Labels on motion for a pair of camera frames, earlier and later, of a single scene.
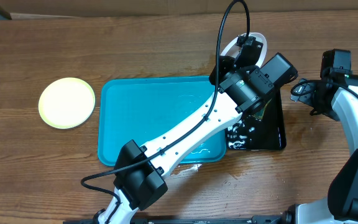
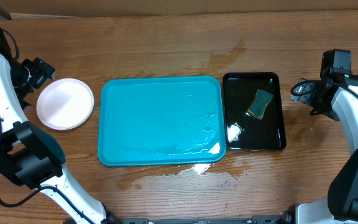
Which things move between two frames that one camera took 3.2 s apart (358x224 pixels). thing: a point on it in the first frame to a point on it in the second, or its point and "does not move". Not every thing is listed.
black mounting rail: [194, 219] does not move
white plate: [233, 49] to [63, 104]
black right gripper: [306, 99] does not move
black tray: [248, 132] does not move
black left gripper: [222, 67] to [42, 71]
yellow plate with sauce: [66, 102] does not move
